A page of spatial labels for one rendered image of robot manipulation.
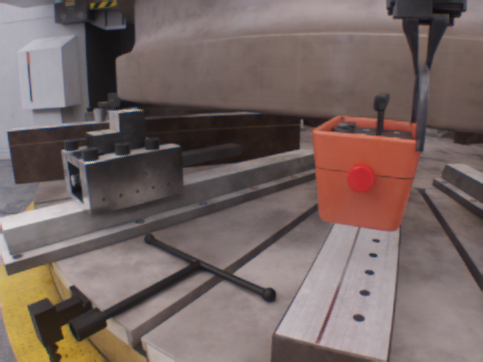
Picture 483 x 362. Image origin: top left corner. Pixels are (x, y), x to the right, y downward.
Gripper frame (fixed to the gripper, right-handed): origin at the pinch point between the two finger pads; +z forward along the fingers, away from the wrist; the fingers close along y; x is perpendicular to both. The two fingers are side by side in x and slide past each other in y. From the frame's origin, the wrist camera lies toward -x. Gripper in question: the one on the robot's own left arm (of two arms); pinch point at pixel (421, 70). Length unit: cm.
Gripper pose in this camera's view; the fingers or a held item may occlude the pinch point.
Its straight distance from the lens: 52.2
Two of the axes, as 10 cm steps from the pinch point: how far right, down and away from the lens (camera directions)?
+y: 9.1, 1.2, -4.0
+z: 0.0, 9.6, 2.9
